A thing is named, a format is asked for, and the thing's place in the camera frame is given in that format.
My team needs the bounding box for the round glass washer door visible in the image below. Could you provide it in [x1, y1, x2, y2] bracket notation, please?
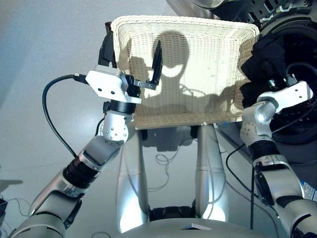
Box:
[164, 0, 285, 23]

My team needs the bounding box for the silver robot torso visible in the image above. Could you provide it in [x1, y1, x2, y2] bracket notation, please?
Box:
[116, 218, 273, 238]

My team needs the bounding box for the black cloth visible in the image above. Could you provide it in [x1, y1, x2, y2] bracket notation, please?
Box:
[239, 33, 288, 109]

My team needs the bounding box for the silver robot leg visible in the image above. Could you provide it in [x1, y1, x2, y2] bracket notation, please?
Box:
[194, 123, 229, 223]
[116, 128, 149, 233]

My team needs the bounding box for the thin grey floor wire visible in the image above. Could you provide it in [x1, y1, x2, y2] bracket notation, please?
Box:
[148, 138, 191, 193]

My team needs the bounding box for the grey front-loading washing machine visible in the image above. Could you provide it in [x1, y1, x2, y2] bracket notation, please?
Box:
[215, 0, 317, 201]

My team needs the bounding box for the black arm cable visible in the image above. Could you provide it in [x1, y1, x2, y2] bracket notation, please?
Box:
[42, 73, 87, 158]
[225, 61, 317, 230]

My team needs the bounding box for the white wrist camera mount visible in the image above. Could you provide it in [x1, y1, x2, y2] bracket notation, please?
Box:
[85, 64, 142, 104]
[256, 80, 314, 114]

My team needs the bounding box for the black robot pelvis joint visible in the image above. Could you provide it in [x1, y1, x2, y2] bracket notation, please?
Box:
[148, 205, 199, 221]

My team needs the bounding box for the pale woven laundry basket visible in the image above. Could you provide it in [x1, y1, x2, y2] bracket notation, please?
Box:
[110, 15, 260, 130]

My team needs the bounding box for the white blue printed sticker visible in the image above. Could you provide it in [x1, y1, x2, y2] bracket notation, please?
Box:
[301, 180, 317, 202]

